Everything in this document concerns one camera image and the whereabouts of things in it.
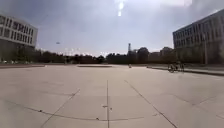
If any pale concrete slab plaza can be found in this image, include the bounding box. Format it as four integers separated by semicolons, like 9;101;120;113
0;63;224;128

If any large pale office building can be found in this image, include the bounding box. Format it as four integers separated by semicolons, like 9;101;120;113
0;13;39;63

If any distant tower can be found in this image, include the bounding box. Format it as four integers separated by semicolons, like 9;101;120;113
127;42;132;54

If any grey multi-storey building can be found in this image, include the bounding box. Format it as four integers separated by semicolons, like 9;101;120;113
172;8;224;65

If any low concrete ledge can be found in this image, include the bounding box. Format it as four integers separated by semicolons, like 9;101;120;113
146;65;224;77

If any row of dark trees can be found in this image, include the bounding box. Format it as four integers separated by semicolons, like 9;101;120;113
0;46;201;65

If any low raised planter bed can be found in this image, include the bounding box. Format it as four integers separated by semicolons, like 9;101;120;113
76;64;113;69

